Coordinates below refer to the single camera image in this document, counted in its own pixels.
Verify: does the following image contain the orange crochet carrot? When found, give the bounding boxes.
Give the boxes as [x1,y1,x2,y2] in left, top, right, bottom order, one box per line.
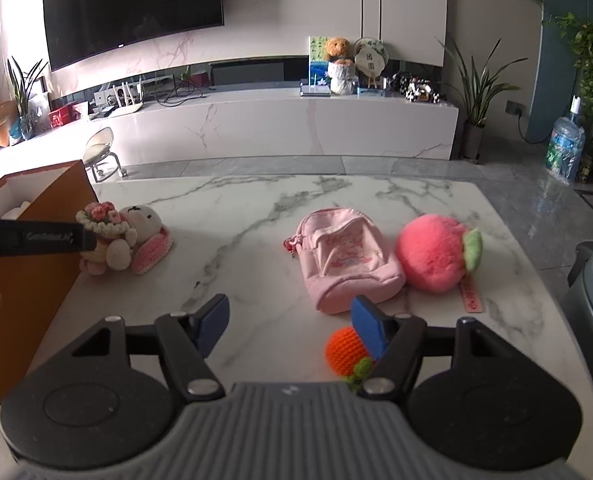
[325,326,375,393]

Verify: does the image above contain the pink peach plush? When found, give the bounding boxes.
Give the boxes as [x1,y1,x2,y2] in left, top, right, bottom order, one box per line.
[394,214,483,294]

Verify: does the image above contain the small pink backpack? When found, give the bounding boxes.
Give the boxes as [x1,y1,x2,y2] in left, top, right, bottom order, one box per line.
[283,207,406,315]

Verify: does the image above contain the crochet bunny flower doll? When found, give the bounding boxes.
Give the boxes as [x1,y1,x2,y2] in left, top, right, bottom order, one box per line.
[75,202,173,275]

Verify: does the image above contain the white pink striped dog plush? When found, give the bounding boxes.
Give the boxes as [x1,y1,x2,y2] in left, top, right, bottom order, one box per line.
[1,200,31,220]

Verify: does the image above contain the orange cardboard box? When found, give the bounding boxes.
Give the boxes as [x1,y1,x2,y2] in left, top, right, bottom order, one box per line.
[0,160,97,401]

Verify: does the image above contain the green plant in vase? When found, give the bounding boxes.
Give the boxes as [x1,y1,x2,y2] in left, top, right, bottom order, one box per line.
[7,56,48,140]

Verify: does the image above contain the orange ceramic vase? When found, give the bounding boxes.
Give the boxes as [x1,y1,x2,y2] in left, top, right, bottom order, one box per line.
[0,101,19,148]

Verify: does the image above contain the small rolling stool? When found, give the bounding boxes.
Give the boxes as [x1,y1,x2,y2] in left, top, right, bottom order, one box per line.
[83,127,128,183]

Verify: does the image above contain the red storage box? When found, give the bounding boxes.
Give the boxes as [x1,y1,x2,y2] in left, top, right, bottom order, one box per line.
[49,103,80,129]

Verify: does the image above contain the white wifi router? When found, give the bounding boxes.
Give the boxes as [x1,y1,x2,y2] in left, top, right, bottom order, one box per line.
[110,82,144,118]

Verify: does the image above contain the white marble tv console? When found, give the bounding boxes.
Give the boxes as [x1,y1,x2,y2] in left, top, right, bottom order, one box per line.
[0,88,458,178]

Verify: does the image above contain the blue water bottle jug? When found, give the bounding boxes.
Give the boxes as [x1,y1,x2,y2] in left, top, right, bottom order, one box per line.
[545,96,585,183]

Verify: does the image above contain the cow figurine toys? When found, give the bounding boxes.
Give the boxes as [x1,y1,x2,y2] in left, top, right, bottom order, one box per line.
[391,72,441,104]

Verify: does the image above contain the potted green leaf plant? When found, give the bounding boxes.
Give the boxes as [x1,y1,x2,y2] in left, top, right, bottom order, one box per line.
[441,35,527,164]

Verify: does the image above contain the brown teddy bear figure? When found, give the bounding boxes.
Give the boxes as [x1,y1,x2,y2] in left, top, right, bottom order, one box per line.
[325,37,355,96]

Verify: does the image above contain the round decorative fan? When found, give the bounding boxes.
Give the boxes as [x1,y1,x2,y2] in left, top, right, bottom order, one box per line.
[354,38,390,89]

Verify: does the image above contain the hanging ivy plant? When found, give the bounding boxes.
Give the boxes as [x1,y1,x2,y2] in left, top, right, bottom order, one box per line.
[542,12,593,126]

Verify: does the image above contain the black wall television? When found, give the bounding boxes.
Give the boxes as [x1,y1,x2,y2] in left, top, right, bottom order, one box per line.
[42,0,224,70]

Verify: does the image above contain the blue green picture frame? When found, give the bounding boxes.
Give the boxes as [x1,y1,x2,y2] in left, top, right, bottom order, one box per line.
[300,36,331,96]

